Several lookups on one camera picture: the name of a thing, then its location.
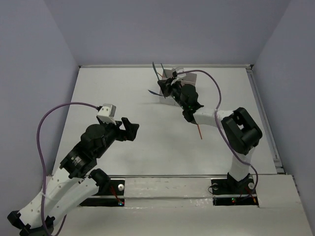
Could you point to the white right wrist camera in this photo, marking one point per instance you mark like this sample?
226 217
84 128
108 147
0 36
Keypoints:
178 74

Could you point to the blue utensil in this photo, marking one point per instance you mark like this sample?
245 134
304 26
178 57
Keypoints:
154 93

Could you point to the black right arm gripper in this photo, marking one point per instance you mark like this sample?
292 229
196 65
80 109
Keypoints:
166 86

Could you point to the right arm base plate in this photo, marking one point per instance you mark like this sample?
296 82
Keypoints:
225 195

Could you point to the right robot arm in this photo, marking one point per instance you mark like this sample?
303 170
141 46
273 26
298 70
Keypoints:
237 128

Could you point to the white organizer box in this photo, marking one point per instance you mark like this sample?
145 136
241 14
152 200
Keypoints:
190 78
170 88

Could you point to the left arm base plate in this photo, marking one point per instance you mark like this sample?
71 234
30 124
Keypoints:
111 197

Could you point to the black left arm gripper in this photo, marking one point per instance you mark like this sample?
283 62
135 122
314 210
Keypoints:
123 131

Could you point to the left white organizer box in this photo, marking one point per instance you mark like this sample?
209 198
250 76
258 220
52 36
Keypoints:
170 88

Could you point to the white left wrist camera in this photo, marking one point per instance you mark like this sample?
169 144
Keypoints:
106 113

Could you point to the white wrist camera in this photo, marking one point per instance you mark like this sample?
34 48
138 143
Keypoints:
178 74
106 113

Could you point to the right white organizer box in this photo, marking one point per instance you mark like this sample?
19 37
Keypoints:
190 78

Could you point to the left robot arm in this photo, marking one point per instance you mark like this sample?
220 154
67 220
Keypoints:
75 180

